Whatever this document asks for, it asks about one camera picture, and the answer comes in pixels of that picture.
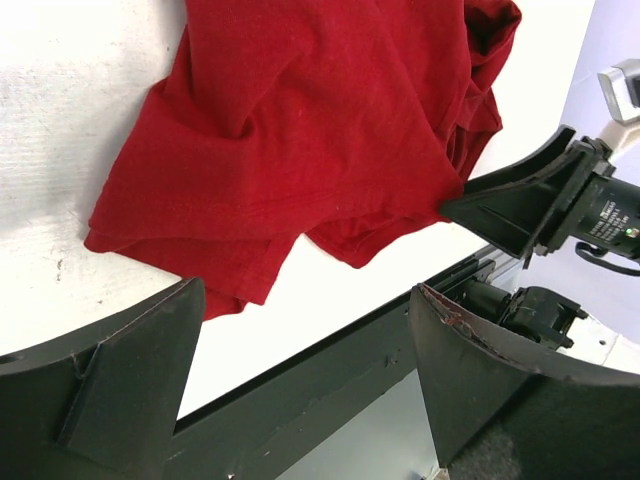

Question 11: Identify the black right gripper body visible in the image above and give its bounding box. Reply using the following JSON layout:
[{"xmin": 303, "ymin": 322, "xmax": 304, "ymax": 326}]
[{"xmin": 534, "ymin": 137, "xmax": 639, "ymax": 260}]

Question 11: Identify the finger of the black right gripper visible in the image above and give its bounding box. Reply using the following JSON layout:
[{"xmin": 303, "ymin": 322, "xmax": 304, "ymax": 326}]
[{"xmin": 439, "ymin": 127, "xmax": 590, "ymax": 258}]

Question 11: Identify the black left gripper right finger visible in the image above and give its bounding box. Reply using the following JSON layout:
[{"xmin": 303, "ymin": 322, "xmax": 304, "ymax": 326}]
[{"xmin": 409, "ymin": 285, "xmax": 639, "ymax": 479}]

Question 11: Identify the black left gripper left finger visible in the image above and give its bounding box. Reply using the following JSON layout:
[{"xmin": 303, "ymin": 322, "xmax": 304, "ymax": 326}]
[{"xmin": 1, "ymin": 279, "xmax": 205, "ymax": 479}]

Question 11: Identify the red t-shirt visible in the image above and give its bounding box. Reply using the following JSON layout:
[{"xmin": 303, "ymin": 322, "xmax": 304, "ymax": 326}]
[{"xmin": 85, "ymin": 1, "xmax": 522, "ymax": 318}]

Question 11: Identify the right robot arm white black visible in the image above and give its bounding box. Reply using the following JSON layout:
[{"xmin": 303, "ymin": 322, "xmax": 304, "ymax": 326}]
[{"xmin": 440, "ymin": 124, "xmax": 639, "ymax": 373}]

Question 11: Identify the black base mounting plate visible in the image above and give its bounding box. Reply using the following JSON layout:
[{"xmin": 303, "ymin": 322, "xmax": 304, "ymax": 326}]
[{"xmin": 163, "ymin": 293, "xmax": 416, "ymax": 480}]

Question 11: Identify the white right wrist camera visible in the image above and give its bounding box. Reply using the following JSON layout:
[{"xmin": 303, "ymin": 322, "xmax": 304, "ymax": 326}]
[{"xmin": 597, "ymin": 58, "xmax": 640, "ymax": 156}]

